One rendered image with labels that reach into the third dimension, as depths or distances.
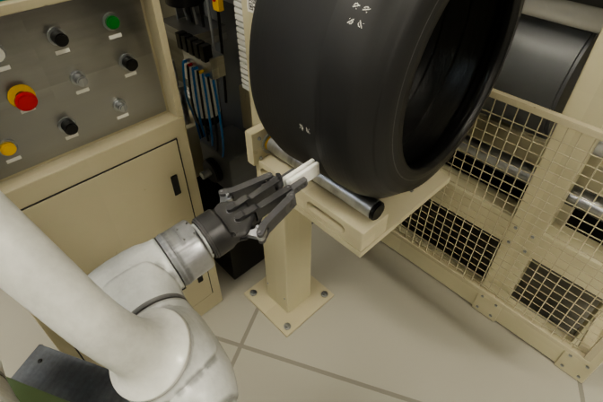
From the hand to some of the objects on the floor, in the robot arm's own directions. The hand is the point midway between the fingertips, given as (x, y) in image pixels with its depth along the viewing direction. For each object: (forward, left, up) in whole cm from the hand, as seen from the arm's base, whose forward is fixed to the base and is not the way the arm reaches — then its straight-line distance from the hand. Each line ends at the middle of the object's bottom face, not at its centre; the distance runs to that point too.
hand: (301, 176), depth 75 cm
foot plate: (+43, +16, -104) cm, 114 cm away
